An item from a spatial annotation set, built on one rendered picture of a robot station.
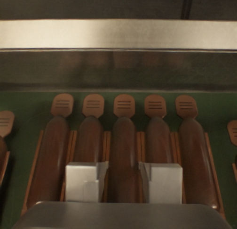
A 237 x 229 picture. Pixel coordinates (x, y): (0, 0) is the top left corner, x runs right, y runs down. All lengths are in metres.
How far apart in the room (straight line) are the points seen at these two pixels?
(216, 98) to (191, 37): 0.05
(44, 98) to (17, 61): 0.03
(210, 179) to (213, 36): 0.10
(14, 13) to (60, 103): 0.13
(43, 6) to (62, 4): 0.02
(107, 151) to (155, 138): 0.03
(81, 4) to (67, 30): 0.09
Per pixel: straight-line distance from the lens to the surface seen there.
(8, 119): 0.22
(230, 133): 0.21
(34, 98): 0.24
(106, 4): 0.30
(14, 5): 0.32
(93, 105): 0.21
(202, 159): 0.18
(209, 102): 0.24
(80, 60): 0.23
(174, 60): 0.23
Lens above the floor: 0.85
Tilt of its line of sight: 46 degrees down
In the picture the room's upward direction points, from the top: 3 degrees clockwise
